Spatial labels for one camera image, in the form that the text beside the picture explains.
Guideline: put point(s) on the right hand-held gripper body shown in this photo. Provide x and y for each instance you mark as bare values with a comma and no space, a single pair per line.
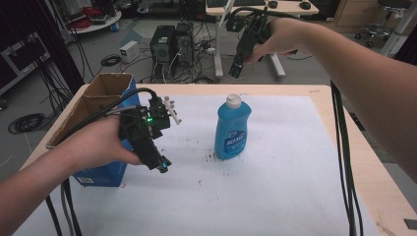
250,29

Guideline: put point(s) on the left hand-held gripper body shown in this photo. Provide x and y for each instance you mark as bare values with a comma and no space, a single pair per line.
141,131

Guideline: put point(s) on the blue cardboard box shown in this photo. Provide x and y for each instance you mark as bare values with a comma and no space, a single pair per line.
101,95

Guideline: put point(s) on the blue detergent bottle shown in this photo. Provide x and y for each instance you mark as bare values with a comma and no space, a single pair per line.
231,131

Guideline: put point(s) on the person's right hand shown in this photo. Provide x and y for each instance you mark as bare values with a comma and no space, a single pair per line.
285,37

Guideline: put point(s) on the person's left hand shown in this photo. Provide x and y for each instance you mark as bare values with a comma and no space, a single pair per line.
95,144

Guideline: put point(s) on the white power strip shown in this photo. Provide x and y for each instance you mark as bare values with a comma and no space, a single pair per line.
210,50

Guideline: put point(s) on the black computer mouse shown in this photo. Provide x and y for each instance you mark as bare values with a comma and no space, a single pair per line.
305,5
272,4

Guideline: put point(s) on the white-legged wooden desk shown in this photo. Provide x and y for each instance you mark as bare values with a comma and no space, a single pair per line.
288,8

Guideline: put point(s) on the black computer tower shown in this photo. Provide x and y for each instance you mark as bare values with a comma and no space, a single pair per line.
184,44
161,44

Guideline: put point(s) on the white box device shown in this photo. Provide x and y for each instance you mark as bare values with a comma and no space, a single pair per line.
128,51

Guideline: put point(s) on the white table cover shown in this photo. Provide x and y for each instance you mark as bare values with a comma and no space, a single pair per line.
262,183

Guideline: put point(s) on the wooden cabinet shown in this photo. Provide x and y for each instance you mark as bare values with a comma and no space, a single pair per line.
357,13

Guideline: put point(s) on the round white table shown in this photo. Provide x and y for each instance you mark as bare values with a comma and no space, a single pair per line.
98,24

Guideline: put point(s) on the dark curtain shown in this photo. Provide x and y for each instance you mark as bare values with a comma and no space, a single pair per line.
55,42

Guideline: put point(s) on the black rolling stool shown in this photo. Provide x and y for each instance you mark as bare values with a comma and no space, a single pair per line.
377,31

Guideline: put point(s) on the black equipment rack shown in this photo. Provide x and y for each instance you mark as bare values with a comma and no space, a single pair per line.
19,62

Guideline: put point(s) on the white metal stand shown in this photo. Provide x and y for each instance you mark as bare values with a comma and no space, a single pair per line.
398,36

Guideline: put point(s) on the black curtain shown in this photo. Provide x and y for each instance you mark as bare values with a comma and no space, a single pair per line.
408,49

